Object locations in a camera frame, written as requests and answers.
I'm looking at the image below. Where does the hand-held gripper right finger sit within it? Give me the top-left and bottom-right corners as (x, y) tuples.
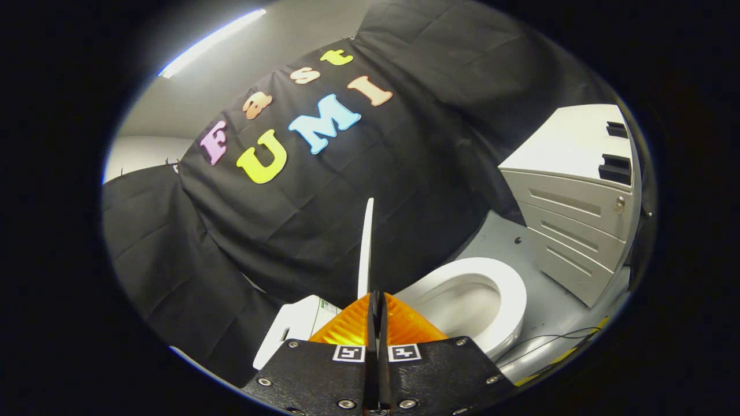
(379, 291), (519, 416)

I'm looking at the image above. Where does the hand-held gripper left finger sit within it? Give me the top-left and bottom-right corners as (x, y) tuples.
(240, 291), (380, 416)

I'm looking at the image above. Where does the white toilet tank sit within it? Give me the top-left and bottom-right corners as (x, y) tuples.
(253, 295), (343, 371)

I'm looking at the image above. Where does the white toilet bowl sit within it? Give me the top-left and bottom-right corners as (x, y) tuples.
(413, 281), (524, 372)

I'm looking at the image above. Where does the yellow floor strip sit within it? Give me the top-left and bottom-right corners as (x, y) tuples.
(513, 317), (611, 387)

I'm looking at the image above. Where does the black backdrop cloth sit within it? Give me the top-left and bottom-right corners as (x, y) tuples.
(101, 0), (615, 389)

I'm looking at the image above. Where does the white drawer cabinet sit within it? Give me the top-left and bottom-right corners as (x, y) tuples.
(498, 104), (643, 309)

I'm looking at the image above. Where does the thin black floor cable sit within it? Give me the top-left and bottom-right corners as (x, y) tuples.
(496, 326), (603, 366)

